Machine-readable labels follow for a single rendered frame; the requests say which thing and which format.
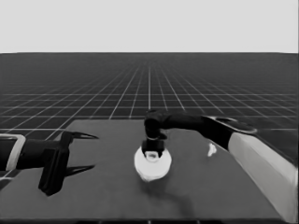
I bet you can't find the large thick white disc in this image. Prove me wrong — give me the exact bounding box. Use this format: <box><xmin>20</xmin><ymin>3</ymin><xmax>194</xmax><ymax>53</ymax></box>
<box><xmin>134</xmin><ymin>145</ymin><xmax>173</xmax><ymax>180</ymax></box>

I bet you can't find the small white T-shaped piece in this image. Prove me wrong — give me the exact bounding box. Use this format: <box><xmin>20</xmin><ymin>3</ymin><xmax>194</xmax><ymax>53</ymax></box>
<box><xmin>206</xmin><ymin>143</ymin><xmax>218</xmax><ymax>158</ymax></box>

